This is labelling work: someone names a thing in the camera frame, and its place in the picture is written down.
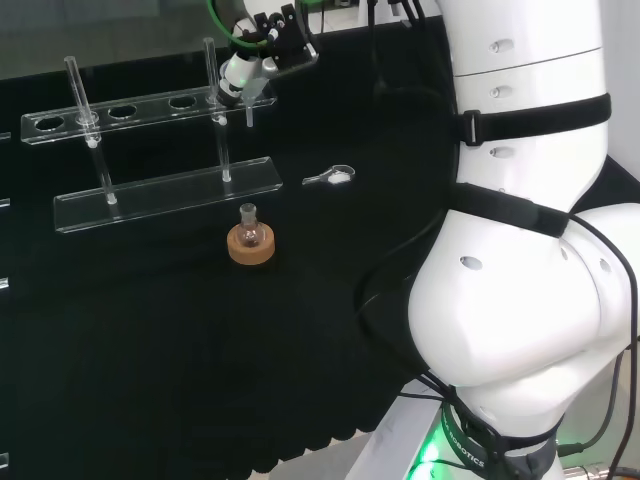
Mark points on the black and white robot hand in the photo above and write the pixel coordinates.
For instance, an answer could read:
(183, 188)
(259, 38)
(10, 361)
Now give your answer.
(280, 40)

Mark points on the translucent plastic funnel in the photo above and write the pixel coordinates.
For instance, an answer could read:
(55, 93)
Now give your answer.
(250, 116)

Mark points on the glass weighing funnel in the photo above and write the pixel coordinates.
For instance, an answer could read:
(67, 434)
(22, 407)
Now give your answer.
(339, 177)

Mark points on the clear acrylic funnel stand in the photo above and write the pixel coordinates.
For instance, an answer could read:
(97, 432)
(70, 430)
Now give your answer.
(165, 192)

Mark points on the black tripod pole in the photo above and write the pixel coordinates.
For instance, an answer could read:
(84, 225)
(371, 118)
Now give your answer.
(371, 11)

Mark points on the pale board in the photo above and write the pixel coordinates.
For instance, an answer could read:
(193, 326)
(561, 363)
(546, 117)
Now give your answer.
(125, 30)

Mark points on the small round-bottom glass flask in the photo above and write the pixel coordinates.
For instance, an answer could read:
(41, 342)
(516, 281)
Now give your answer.
(248, 235)

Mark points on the black bench cloth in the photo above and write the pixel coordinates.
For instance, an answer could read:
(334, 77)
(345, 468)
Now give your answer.
(200, 340)

